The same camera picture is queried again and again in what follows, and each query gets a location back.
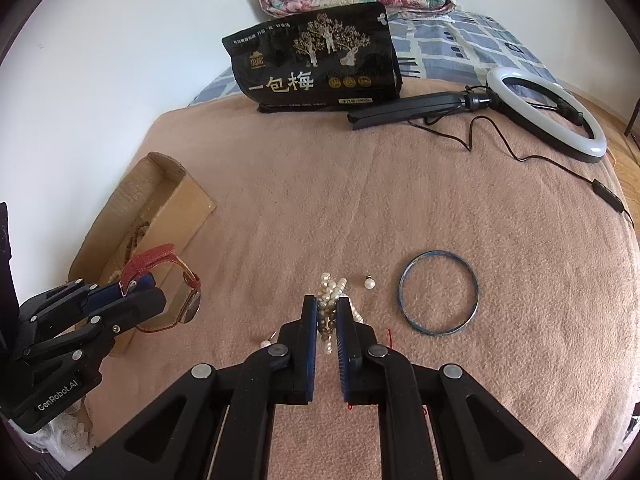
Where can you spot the red thread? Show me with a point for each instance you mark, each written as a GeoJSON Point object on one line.
{"type": "Point", "coordinates": [390, 337]}

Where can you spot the pearl drop earring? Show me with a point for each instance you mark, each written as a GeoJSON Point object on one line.
{"type": "Point", "coordinates": [369, 283]}

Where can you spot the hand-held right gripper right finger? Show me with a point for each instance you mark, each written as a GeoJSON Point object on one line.
{"type": "Point", "coordinates": [343, 355]}

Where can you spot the pearl stud earring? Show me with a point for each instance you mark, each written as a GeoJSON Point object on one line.
{"type": "Point", "coordinates": [265, 344]}

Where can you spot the black snack bag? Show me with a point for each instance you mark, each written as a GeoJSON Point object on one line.
{"type": "Point", "coordinates": [320, 55]}

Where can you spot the blue patterned bedsheet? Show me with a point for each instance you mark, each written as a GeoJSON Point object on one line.
{"type": "Point", "coordinates": [450, 45]}

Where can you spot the clear plastic bag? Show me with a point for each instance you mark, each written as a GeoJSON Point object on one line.
{"type": "Point", "coordinates": [65, 432]}

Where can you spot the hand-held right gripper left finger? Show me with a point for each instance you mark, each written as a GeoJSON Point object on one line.
{"type": "Point", "coordinates": [310, 345]}

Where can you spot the black folded tripod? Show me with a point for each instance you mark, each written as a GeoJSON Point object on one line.
{"type": "Point", "coordinates": [390, 110]}

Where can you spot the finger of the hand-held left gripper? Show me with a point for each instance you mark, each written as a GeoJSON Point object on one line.
{"type": "Point", "coordinates": [135, 307]}
{"type": "Point", "coordinates": [115, 291]}

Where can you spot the pink fleece blanket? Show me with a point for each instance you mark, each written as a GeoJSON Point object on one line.
{"type": "Point", "coordinates": [300, 185]}

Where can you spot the cardboard box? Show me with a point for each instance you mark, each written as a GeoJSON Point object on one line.
{"type": "Point", "coordinates": [185, 200]}

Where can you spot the blue bangle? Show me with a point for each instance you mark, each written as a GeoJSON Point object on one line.
{"type": "Point", "coordinates": [436, 254]}

